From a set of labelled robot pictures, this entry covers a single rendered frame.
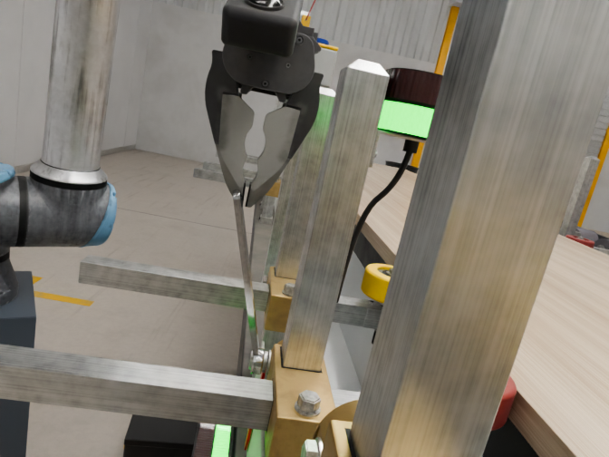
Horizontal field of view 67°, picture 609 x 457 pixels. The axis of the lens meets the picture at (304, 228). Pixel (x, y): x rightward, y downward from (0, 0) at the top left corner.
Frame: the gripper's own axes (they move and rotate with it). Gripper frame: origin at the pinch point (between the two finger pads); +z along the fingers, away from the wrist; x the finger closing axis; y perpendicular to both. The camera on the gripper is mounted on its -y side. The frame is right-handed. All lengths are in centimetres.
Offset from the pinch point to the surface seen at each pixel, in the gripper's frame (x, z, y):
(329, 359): -23, 40, 47
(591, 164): -116, -10, 115
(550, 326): -40.3, 12.0, 11.5
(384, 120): -9.9, -8.2, -1.3
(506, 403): -23.7, 11.8, -7.6
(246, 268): -1.1, 6.7, 0.0
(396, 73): -10.0, -11.8, -1.3
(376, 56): -170, -121, 767
